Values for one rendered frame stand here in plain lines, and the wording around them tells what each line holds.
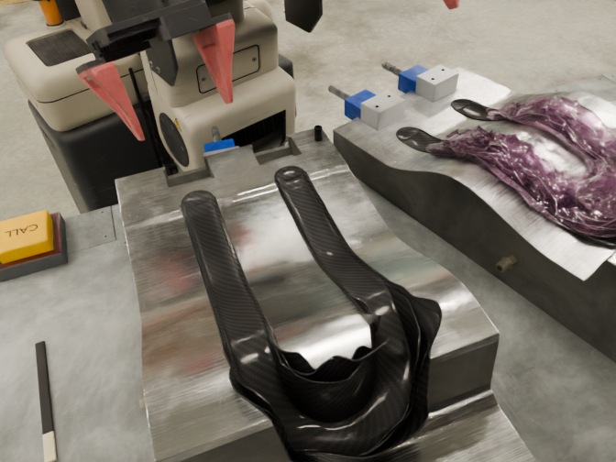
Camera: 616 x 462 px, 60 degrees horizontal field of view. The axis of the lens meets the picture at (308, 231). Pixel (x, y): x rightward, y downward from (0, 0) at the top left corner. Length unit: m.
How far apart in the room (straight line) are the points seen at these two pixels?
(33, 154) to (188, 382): 2.16
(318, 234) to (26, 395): 0.33
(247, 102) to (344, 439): 0.65
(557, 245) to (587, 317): 0.08
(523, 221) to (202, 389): 0.37
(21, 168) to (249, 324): 2.07
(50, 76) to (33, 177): 1.27
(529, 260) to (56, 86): 0.88
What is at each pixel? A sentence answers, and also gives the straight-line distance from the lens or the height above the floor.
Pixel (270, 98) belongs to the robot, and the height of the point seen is 0.78.
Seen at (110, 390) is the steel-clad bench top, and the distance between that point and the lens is 0.59.
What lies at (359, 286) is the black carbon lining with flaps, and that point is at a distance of 0.48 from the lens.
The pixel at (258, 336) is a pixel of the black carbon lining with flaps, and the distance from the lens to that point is 0.44.
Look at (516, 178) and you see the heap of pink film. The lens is 0.62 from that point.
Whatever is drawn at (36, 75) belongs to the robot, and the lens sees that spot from 1.15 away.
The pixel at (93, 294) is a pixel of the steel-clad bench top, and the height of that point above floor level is 0.80.
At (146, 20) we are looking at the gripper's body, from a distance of 0.52.
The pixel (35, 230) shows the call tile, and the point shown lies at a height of 0.84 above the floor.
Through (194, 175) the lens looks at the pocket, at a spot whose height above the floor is 0.87.
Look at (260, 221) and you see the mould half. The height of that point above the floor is 0.89.
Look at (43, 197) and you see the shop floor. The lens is 2.26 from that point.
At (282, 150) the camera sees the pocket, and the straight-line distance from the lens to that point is 0.69.
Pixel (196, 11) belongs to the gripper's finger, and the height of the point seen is 1.08.
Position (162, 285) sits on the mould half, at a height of 0.88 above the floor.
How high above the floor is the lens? 1.28
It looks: 45 degrees down
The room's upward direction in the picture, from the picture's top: 4 degrees counter-clockwise
